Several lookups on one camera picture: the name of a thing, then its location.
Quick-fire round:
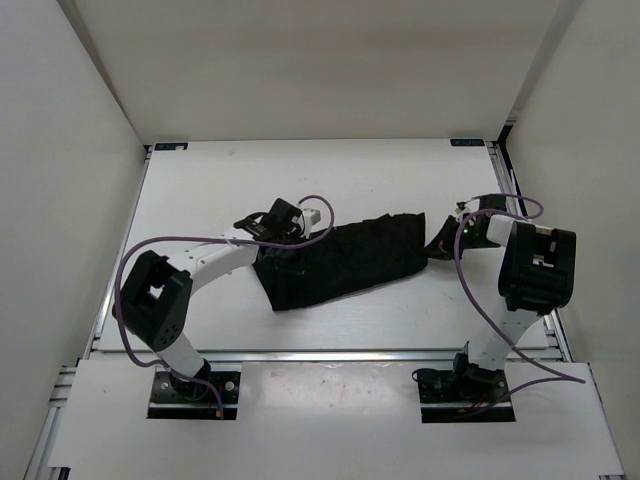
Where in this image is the black pleated skirt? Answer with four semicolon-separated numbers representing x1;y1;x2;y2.
253;213;458;312

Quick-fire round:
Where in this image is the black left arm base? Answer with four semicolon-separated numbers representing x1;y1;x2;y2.
147;369;241;421

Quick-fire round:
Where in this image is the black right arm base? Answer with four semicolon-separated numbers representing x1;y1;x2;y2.
412;353;516;424

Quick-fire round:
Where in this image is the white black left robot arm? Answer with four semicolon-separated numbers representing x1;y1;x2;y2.
113;198;321;400

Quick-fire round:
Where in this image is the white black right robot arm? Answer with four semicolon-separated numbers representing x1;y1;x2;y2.
449;193;577;400

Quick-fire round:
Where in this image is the blue right corner label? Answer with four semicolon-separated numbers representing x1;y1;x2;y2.
450;138;485;147

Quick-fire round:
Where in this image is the blue corner label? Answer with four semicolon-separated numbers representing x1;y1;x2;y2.
154;142;188;151
450;138;485;147

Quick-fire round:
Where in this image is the blue left corner label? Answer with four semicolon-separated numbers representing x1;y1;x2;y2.
154;142;188;151

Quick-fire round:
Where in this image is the white front cover board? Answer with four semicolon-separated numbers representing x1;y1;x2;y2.
50;360;622;479

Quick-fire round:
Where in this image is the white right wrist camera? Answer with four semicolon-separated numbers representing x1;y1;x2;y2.
454;201;472;222

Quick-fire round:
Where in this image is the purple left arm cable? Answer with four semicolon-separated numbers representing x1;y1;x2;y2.
113;194;335;409

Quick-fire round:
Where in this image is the aluminium table rail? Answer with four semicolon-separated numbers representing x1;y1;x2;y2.
87;346;566;363

